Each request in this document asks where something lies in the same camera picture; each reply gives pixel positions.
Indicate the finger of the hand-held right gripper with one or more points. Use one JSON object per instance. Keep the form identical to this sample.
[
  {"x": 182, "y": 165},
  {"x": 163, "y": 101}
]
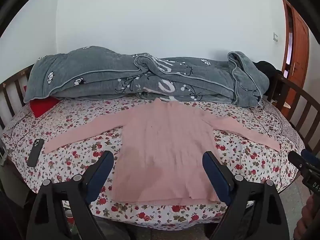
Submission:
[
  {"x": 297, "y": 160},
  {"x": 311, "y": 155}
]

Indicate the black cloth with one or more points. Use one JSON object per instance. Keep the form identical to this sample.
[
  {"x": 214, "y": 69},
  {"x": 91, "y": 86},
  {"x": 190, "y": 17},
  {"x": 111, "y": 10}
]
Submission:
[{"x": 267, "y": 68}]

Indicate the red pillow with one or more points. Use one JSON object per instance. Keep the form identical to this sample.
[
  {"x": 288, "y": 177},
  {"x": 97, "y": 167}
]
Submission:
[{"x": 43, "y": 105}]

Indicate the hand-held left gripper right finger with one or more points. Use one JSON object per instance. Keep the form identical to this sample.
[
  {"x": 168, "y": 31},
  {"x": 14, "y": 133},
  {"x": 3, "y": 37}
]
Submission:
[{"x": 217, "y": 177}]

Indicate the white wall switch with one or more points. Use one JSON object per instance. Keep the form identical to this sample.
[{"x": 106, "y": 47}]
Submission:
[{"x": 275, "y": 37}]

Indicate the wooden door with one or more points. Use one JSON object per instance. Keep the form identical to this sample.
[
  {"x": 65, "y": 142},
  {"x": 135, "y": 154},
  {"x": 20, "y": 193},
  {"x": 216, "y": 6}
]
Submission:
[{"x": 300, "y": 42}]

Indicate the grey floral blanket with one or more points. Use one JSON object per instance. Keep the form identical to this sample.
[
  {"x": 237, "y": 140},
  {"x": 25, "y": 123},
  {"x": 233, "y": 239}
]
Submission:
[{"x": 100, "y": 75}]

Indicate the floral bed sheet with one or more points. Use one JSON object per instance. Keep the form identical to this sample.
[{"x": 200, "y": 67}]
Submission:
[{"x": 75, "y": 120}]

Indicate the pink ribbed sweater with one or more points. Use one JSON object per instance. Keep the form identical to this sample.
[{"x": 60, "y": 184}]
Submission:
[{"x": 162, "y": 142}]

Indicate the person's right hand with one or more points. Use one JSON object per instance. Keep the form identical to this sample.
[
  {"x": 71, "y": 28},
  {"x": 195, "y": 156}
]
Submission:
[{"x": 307, "y": 217}]

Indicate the black smartphone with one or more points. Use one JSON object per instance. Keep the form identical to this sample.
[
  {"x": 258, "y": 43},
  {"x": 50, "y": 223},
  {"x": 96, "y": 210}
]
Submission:
[{"x": 35, "y": 152}]

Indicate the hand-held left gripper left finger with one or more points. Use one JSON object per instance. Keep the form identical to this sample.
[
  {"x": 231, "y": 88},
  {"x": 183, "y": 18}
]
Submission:
[{"x": 101, "y": 172}]

